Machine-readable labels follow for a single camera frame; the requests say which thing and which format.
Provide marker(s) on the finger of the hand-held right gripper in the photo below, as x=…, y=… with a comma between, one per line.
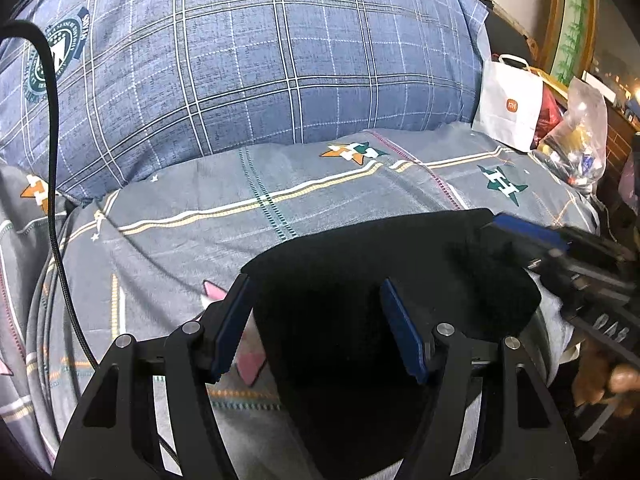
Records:
x=530, y=234
x=510, y=250

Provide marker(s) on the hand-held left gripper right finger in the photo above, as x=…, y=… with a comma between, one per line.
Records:
x=405, y=330

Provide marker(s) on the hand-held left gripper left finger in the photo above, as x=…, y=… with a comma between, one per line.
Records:
x=230, y=330

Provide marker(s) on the black pants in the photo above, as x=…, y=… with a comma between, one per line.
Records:
x=325, y=310

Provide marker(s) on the person's right hand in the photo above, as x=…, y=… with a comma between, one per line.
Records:
x=600, y=375

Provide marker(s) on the light grey cloth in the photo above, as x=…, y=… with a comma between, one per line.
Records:
x=555, y=325

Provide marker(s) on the grey star-print bed sheet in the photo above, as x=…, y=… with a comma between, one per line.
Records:
x=200, y=230

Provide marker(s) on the clear plastic bag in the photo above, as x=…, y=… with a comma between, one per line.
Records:
x=580, y=135

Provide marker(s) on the red bag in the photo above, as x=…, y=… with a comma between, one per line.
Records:
x=547, y=115

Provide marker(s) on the white paper bag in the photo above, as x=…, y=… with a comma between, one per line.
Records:
x=505, y=110

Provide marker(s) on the wooden cabinet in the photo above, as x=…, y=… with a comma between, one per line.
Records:
x=620, y=145

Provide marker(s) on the framed picture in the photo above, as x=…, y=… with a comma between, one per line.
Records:
x=570, y=20

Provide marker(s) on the grey star-print pillow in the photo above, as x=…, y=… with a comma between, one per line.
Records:
x=20, y=220

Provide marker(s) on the blue plaid pillow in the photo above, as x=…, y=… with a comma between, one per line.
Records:
x=250, y=60

